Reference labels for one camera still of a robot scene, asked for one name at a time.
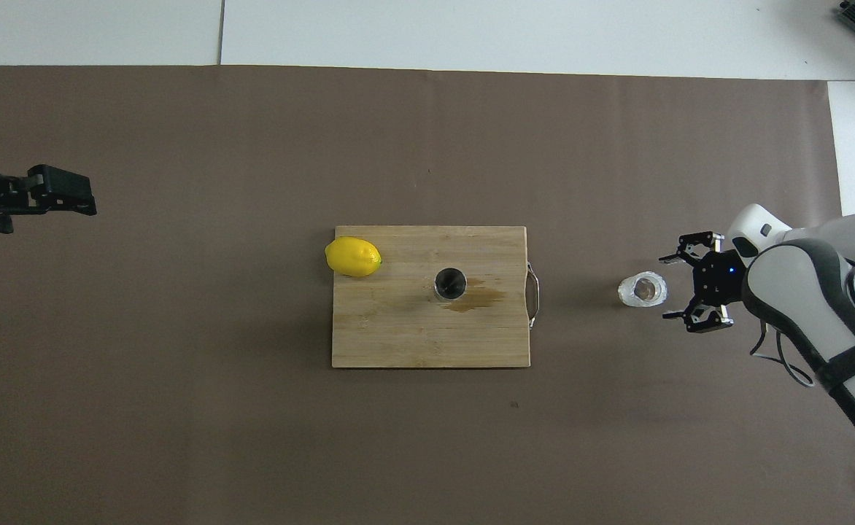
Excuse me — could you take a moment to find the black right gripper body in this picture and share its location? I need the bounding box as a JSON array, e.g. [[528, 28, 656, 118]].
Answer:
[[692, 248, 749, 304]]

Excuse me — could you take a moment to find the brown paper table mat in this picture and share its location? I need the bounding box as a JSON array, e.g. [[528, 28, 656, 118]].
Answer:
[[0, 64, 855, 525]]

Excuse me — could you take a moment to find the wooden cutting board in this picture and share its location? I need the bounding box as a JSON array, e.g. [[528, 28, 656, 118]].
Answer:
[[331, 225, 541, 369]]

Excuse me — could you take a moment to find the small clear glass cup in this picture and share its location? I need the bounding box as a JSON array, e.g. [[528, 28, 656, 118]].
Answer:
[[617, 271, 668, 308]]

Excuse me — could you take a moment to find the steel double jigger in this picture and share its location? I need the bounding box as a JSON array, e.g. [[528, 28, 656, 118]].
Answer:
[[433, 267, 468, 301]]

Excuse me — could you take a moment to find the yellow lemon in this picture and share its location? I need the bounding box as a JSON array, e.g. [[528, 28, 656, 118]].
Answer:
[[325, 236, 383, 278]]

